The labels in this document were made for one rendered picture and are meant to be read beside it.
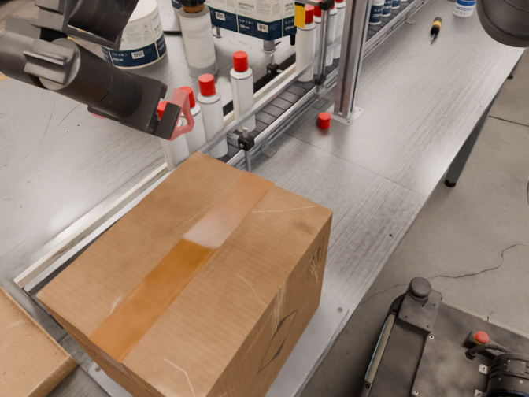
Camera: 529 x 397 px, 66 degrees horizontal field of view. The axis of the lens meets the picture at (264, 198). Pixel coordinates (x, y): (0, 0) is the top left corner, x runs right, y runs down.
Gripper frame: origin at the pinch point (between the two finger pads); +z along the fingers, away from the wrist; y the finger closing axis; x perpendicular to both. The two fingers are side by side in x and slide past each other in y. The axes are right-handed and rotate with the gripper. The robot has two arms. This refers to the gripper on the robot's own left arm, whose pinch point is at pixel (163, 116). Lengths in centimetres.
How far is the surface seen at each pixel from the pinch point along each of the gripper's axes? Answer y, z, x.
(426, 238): -46, 151, 2
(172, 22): 60, 68, -40
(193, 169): -6.5, 2.2, 6.0
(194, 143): 9.3, 25.7, 0.9
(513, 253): -82, 157, -5
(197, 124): 8.3, 23.0, -3.1
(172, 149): 10.1, 19.7, 3.7
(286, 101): 4, 54, -20
